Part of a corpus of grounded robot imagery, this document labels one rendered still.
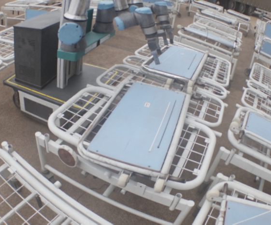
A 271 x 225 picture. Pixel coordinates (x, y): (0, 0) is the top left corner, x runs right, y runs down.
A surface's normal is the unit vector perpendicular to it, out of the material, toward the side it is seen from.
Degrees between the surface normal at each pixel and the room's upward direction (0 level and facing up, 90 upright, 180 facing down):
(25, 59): 90
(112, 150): 3
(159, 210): 0
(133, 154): 3
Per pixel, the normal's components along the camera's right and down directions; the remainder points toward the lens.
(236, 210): 0.17, -0.86
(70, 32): 0.07, 0.63
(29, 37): -0.32, 0.49
